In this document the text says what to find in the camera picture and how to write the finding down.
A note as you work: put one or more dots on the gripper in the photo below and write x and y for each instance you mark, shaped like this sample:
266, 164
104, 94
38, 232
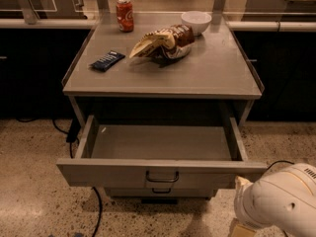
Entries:
243, 203

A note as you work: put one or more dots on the grey top drawer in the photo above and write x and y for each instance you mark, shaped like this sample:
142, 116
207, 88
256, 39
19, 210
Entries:
160, 158

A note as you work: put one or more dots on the grey drawer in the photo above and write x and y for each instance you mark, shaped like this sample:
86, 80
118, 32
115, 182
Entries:
162, 193
160, 158

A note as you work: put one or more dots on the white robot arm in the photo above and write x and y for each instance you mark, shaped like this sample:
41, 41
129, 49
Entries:
285, 199

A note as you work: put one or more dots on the grey bottom drawer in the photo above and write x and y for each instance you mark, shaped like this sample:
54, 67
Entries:
162, 193

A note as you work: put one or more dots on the brown chip bag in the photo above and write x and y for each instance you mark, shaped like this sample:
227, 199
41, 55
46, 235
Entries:
171, 43

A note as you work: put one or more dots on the white bowl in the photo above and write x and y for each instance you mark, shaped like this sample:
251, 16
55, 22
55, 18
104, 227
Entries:
199, 21

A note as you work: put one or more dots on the black power adapter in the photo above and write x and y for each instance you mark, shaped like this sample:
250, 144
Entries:
73, 131

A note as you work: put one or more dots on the dark blue snack bar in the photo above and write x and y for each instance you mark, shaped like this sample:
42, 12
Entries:
106, 62

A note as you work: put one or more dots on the red soda can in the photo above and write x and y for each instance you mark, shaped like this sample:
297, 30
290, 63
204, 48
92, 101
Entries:
125, 15

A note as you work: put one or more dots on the white horizontal rail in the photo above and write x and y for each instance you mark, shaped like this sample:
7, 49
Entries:
299, 27

